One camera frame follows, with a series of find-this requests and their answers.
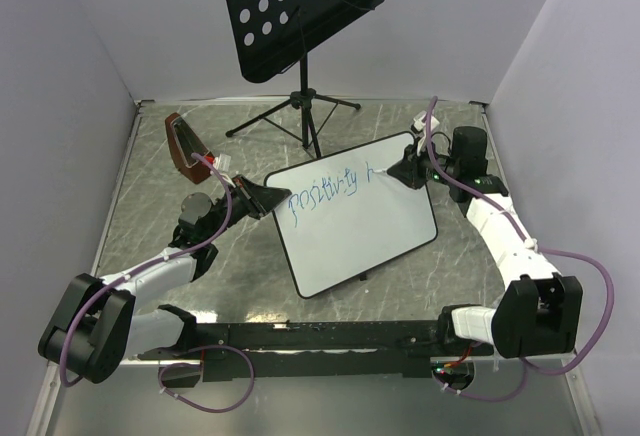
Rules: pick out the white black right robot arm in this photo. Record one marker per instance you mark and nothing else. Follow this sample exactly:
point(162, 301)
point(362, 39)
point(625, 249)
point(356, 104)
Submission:
point(539, 311)

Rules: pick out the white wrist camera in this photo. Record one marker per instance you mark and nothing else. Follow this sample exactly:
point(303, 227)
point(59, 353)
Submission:
point(419, 131)
point(220, 162)

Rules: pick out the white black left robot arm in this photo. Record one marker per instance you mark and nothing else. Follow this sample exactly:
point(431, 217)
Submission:
point(96, 324)

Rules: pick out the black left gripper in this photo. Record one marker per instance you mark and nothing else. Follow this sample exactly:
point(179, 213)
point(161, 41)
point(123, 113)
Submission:
point(257, 199)

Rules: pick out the black perforated music stand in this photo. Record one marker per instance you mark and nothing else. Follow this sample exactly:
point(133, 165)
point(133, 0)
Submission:
point(273, 36)

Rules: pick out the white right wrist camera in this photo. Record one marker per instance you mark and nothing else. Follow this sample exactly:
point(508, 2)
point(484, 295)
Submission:
point(419, 131)

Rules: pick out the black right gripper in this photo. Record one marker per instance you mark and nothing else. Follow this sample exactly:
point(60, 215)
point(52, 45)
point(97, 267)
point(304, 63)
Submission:
point(408, 170)

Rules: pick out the brown wooden metronome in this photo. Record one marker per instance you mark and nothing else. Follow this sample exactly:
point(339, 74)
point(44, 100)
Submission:
point(183, 143)

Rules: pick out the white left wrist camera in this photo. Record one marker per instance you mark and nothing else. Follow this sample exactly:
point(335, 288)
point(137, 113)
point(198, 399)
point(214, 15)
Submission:
point(220, 162)

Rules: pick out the white rectangular whiteboard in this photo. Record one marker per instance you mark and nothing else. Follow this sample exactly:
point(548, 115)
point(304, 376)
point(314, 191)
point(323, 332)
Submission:
point(342, 219)

